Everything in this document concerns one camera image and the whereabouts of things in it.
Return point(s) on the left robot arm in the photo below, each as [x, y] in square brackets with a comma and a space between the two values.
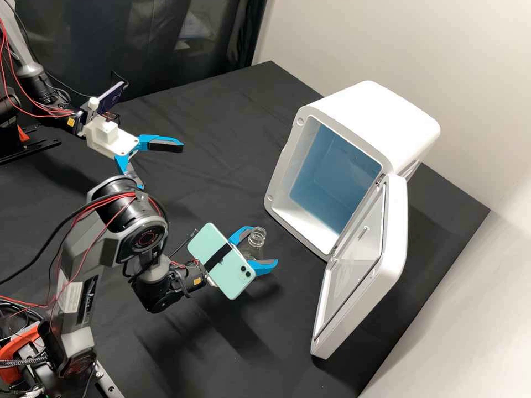
[31, 72]

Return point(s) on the white incubator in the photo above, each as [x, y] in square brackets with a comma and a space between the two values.
[398, 120]

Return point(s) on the clear flask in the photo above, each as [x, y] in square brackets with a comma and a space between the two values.
[255, 242]

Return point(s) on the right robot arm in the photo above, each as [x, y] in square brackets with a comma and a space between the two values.
[124, 215]

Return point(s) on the incubator door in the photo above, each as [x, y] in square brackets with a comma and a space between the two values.
[365, 265]

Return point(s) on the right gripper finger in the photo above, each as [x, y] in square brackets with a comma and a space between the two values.
[265, 267]

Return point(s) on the left wrist camera phone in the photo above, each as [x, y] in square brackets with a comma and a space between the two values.
[111, 97]

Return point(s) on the wrist camera phone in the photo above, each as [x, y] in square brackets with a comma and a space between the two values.
[222, 261]
[111, 97]

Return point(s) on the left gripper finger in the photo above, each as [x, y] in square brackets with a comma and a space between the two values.
[238, 235]

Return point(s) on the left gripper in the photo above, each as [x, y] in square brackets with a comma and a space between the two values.
[112, 143]

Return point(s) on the right wrist camera phone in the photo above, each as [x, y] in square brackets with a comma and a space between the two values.
[222, 261]

